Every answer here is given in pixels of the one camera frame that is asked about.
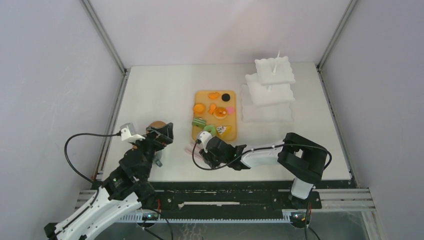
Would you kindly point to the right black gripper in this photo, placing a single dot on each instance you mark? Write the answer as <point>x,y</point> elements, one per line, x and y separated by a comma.
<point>207,157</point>

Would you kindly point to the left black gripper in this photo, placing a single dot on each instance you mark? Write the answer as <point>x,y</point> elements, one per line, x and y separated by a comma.
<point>165,137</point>

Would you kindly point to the pink handled metal tongs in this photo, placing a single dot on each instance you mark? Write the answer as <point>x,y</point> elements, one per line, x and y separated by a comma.
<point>192,148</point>

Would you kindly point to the green frosted donut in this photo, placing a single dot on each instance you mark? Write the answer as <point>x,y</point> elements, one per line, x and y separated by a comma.
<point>210,128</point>

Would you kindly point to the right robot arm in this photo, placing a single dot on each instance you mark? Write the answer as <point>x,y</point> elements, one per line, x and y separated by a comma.
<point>303,158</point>

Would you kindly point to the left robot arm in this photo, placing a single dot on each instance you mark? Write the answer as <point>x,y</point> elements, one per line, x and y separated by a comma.
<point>126,188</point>

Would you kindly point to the grey mug with rattan lid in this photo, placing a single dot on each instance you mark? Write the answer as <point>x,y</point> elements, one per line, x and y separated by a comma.
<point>158,159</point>

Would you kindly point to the yellow cream cake slice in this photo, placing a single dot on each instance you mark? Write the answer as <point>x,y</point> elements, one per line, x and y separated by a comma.
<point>223,130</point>

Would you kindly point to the green layered cake slice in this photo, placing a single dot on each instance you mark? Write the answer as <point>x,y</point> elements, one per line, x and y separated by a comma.
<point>198,122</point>

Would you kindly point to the orange glazed donut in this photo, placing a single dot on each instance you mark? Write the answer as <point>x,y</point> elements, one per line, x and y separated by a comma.
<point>220,113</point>

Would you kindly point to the yellow serving tray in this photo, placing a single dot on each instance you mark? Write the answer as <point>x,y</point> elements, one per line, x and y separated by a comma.
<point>201,97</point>

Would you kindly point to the pink macaron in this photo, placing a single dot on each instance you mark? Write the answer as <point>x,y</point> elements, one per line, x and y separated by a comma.
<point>230,110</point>

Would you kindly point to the orange round tart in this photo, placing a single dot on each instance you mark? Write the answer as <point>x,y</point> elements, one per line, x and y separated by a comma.
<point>199,109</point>

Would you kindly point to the small orange pastry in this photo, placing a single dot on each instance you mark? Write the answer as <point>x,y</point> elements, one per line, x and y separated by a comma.
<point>212,108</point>

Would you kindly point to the black round cookie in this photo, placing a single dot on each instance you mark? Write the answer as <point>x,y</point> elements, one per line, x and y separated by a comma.
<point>225,97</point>

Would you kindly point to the white three tier stand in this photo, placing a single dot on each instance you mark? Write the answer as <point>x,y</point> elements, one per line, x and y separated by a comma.
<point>266,97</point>

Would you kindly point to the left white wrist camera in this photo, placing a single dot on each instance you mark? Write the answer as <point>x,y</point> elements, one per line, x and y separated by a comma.
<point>128,133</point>

